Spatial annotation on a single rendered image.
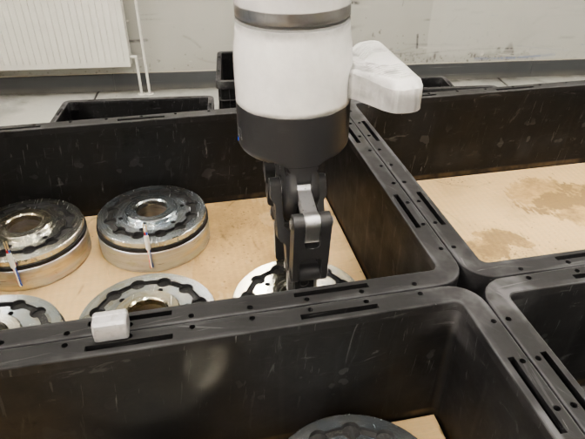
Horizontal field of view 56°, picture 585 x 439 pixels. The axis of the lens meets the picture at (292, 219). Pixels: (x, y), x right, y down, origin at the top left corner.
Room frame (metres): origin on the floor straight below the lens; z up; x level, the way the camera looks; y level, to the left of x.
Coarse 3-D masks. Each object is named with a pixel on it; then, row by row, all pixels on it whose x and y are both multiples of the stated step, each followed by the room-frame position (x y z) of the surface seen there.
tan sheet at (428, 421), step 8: (424, 416) 0.23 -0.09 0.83; (432, 416) 0.23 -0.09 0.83; (400, 424) 0.23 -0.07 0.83; (408, 424) 0.23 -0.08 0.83; (416, 424) 0.23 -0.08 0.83; (424, 424) 0.23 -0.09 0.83; (432, 424) 0.23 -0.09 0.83; (416, 432) 0.22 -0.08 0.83; (424, 432) 0.22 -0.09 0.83; (432, 432) 0.22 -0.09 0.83; (440, 432) 0.22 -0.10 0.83
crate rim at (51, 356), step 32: (448, 288) 0.25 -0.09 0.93; (224, 320) 0.22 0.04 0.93; (256, 320) 0.22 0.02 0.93; (288, 320) 0.22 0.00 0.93; (320, 320) 0.22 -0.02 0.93; (352, 320) 0.22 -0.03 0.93; (480, 320) 0.22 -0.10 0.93; (0, 352) 0.20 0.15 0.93; (32, 352) 0.20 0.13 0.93; (64, 352) 0.20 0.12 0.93; (96, 352) 0.20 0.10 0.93; (128, 352) 0.20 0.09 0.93; (160, 352) 0.20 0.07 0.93; (512, 352) 0.20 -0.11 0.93; (512, 384) 0.18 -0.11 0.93; (544, 384) 0.18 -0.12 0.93; (544, 416) 0.16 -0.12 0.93
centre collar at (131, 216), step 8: (136, 200) 0.45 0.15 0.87; (144, 200) 0.45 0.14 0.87; (152, 200) 0.45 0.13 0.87; (160, 200) 0.45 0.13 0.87; (168, 200) 0.45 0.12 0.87; (128, 208) 0.43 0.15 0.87; (136, 208) 0.44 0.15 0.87; (168, 208) 0.43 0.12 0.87; (176, 208) 0.43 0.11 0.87; (128, 216) 0.42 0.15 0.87; (136, 216) 0.42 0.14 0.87; (144, 216) 0.42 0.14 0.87; (152, 216) 0.42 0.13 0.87; (160, 216) 0.42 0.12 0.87; (168, 216) 0.42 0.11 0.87; (136, 224) 0.41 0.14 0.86; (144, 224) 0.41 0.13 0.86; (152, 224) 0.41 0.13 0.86; (160, 224) 0.41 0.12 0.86
